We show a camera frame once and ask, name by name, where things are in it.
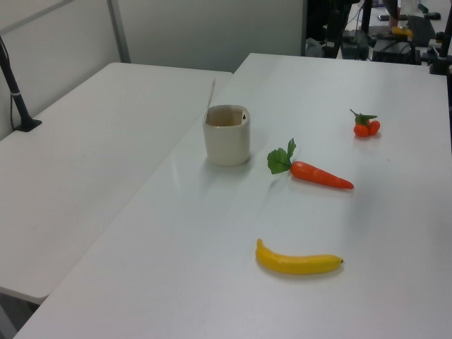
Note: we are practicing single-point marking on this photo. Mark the black pole stand with base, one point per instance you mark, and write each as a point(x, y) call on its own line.
point(16, 95)

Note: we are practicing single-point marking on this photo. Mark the black equipment box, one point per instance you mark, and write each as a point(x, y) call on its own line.
point(393, 53)

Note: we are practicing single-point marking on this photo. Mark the yellow toy banana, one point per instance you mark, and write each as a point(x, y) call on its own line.
point(296, 265)

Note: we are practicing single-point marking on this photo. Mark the small yellow object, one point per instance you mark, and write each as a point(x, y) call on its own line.
point(402, 31)

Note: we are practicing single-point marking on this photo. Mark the orange toy carrot green leaves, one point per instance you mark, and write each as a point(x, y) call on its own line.
point(318, 175)

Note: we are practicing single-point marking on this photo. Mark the grey partition post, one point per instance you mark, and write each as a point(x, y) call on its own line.
point(120, 31)

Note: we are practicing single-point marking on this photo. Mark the orange toy tangerine cluster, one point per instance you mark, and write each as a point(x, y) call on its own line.
point(362, 130)

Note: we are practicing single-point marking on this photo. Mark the black clamp stand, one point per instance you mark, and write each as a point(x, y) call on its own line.
point(441, 53)

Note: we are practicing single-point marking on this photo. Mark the cream garbage bin with lid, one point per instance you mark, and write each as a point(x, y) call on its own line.
point(227, 144)

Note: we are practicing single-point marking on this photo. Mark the white side table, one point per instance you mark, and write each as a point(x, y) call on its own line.
point(88, 159)

